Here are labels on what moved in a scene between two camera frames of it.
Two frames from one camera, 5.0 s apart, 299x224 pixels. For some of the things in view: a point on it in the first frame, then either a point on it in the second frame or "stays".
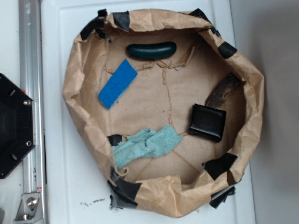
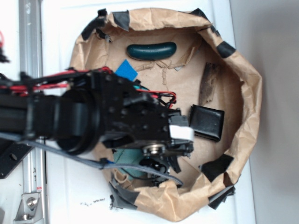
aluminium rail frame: x=31 y=66 stays
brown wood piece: x=222 y=89 to x=208 y=83
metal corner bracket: x=29 y=210 stays
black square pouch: x=207 y=123 stays
